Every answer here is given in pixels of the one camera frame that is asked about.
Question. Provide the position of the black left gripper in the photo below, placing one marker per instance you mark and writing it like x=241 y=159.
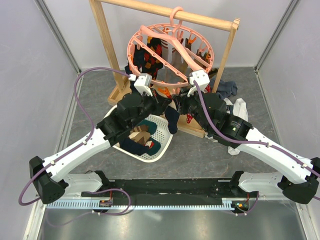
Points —
x=160 y=102

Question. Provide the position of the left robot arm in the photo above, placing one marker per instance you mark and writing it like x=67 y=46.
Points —
x=48 y=175

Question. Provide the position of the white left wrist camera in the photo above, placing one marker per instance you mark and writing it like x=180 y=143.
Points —
x=142 y=83

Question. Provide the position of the white perforated plastic basket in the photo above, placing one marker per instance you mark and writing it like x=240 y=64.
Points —
x=162 y=135

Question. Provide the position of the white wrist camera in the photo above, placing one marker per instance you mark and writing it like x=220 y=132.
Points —
x=142 y=83
x=200 y=77

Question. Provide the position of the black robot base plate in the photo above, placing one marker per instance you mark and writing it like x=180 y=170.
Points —
x=216 y=188

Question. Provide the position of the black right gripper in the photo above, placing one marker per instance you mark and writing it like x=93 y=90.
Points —
x=181 y=99

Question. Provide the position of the black red argyle sock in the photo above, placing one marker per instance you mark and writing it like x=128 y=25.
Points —
x=151 y=64

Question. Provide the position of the navy sock with green patches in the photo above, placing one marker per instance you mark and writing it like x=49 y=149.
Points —
x=139 y=59

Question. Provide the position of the pink round clip hanger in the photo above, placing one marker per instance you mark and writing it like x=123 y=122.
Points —
x=194 y=49

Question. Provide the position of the grey cable duct strip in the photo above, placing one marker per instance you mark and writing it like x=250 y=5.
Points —
x=161 y=202

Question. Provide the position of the brown striped sock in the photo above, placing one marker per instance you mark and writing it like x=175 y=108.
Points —
x=140 y=134

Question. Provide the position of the white cloth pile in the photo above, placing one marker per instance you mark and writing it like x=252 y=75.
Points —
x=235 y=125

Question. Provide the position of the beige ribbed hanging sock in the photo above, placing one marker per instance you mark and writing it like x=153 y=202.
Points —
x=176 y=62

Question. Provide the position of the blue grey sock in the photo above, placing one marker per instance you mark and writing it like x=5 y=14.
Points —
x=226 y=89

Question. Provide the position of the navy blue sock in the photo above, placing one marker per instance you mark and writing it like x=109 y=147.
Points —
x=172 y=117

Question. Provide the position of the green christmas sock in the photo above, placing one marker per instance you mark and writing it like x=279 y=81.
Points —
x=153 y=147
x=150 y=126

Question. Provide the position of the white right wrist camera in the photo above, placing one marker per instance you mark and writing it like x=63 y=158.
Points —
x=200 y=77

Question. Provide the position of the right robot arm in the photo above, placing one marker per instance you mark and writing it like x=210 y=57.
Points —
x=296 y=177

